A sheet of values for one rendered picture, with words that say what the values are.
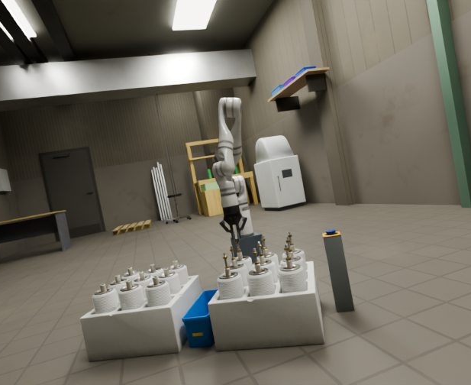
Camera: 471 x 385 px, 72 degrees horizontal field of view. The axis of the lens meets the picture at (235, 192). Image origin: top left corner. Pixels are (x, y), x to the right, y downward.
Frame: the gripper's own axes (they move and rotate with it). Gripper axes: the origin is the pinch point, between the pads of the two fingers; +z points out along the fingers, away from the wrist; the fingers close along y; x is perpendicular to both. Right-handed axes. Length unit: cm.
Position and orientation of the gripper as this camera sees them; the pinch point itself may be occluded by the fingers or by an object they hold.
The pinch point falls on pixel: (236, 236)
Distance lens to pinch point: 148.1
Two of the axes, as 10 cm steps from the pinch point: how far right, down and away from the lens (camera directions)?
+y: 9.8, -1.9, -0.4
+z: 1.9, 9.8, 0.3
